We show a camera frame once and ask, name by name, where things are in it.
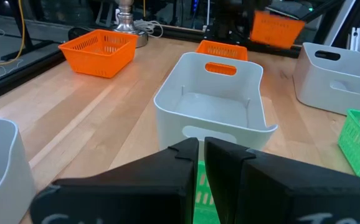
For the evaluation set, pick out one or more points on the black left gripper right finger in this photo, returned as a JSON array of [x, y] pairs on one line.
[[286, 196]]

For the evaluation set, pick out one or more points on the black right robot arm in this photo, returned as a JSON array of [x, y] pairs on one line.
[[230, 18]]

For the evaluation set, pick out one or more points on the silver table lamp white shade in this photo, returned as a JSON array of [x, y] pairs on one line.
[[127, 21]]

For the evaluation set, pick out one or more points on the white plastic storage bin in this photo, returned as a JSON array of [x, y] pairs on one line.
[[323, 90], [2, 186], [211, 109]]

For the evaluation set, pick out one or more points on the orange plastic mesh basket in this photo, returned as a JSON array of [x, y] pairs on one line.
[[222, 49], [275, 31], [96, 62]]

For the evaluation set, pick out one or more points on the black metal floor stand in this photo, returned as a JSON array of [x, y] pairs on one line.
[[19, 21]]

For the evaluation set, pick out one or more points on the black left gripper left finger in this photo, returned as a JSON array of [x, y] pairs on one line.
[[130, 193]]

